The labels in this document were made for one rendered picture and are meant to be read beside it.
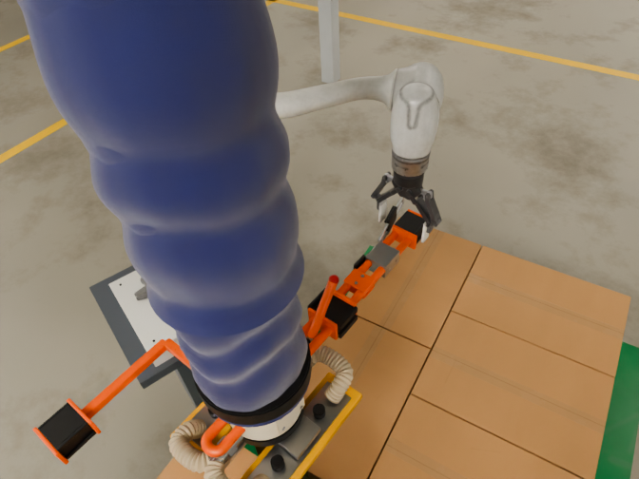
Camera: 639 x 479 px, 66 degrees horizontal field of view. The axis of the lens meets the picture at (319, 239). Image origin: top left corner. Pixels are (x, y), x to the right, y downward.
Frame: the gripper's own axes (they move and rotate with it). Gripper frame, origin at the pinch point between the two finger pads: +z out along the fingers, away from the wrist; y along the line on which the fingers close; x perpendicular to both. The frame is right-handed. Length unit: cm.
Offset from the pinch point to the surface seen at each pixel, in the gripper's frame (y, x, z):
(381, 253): 1.2, -12.6, -1.1
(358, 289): 2.8, -25.6, -0.8
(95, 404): -24, -82, -1
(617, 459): 87, 42, 120
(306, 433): 12, -58, 8
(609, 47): -25, 413, 121
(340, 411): 14, -49, 11
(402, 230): 1.6, -3.2, -1.9
